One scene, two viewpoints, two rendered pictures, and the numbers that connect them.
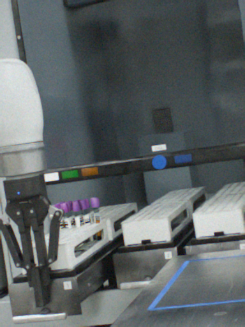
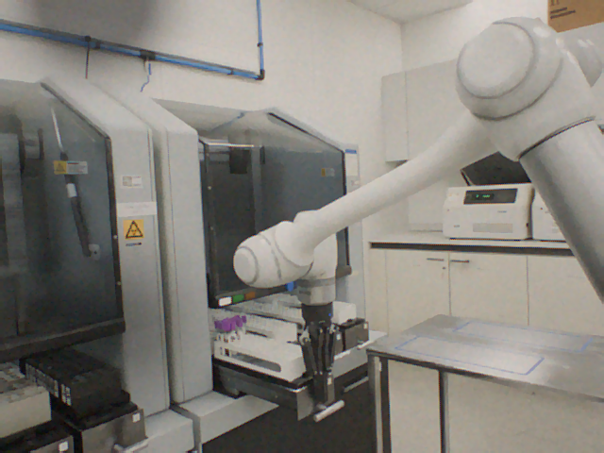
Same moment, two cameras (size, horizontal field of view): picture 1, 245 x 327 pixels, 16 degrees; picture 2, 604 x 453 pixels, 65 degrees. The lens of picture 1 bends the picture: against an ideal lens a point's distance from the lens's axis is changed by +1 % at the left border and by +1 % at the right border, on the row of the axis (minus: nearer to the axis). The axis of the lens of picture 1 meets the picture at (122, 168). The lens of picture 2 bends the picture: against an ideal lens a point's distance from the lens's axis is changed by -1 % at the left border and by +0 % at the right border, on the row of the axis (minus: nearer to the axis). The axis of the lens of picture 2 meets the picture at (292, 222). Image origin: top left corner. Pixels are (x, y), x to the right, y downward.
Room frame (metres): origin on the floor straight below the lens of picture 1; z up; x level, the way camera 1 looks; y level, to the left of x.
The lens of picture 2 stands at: (1.08, 1.17, 1.25)
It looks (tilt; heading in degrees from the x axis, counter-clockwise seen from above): 3 degrees down; 300
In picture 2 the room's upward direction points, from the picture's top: 3 degrees counter-clockwise
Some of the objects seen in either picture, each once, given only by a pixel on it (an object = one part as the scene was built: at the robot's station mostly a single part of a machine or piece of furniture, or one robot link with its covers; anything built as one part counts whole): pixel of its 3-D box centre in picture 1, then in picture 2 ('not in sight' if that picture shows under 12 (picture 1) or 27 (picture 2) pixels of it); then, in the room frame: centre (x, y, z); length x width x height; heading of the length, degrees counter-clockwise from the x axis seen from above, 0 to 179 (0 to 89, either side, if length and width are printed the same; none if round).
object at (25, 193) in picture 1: (27, 201); (317, 321); (1.58, 0.18, 0.96); 0.08 x 0.07 x 0.09; 76
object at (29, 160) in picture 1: (21, 161); (316, 290); (1.58, 0.18, 1.03); 0.09 x 0.09 x 0.06
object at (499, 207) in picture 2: not in sight; (497, 191); (1.48, -2.47, 1.22); 0.62 x 0.56 x 0.64; 74
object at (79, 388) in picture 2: not in sight; (94, 389); (1.98, 0.50, 0.85); 0.12 x 0.02 x 0.06; 76
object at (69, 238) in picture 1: (67, 248); (262, 356); (1.78, 0.13, 0.83); 0.30 x 0.10 x 0.06; 166
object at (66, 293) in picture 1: (89, 261); (230, 365); (1.91, 0.10, 0.78); 0.73 x 0.14 x 0.09; 166
